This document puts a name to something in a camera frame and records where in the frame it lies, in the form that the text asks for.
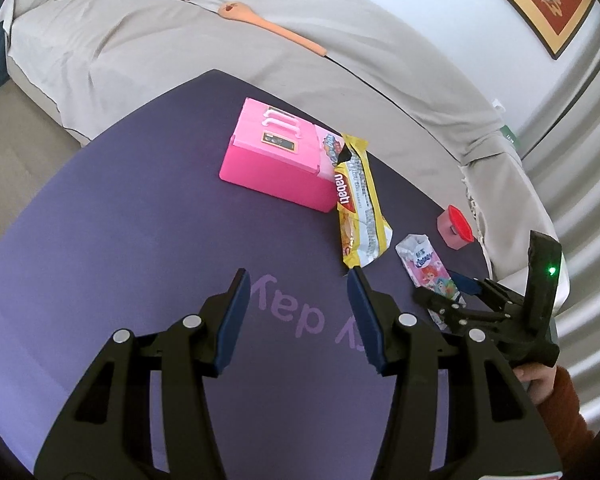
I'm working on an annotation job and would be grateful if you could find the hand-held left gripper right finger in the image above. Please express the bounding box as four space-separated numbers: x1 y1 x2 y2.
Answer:
346 266 563 480

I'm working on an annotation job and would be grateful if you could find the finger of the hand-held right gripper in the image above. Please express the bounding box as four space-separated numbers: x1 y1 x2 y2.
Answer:
412 287 518 333
450 271 526 311

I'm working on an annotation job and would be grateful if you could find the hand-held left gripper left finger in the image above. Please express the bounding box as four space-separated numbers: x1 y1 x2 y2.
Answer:
34 268 251 480

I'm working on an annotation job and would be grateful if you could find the pink cartoon packet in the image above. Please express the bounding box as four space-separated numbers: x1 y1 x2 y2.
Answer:
395 233 467 331

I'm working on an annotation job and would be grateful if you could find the yellow wafer wrapper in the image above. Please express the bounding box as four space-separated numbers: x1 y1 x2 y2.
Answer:
336 132 395 268

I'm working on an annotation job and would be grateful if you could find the person's right forearm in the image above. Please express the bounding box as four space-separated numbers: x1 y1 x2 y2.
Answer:
530 365 597 480

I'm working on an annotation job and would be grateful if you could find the person's right hand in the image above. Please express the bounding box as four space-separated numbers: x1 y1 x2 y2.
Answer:
514 364 556 405

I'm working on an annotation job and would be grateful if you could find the small red lidded container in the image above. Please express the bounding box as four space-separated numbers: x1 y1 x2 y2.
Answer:
437 205 473 250

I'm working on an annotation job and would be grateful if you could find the white pleated curtain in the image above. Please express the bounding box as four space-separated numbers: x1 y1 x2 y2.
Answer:
520 30 600 411

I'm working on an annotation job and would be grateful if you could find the purple printed table cover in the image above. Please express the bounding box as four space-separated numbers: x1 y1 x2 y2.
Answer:
0 67 496 480

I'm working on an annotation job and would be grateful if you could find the pink plastic box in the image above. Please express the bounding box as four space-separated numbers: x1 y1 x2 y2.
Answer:
219 97 345 213

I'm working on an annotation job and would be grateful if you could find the bed with beige sheet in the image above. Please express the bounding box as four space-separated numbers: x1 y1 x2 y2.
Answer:
0 0 571 311

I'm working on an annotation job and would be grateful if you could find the orange wooden spoon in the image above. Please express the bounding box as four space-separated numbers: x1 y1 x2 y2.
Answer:
217 1 327 56

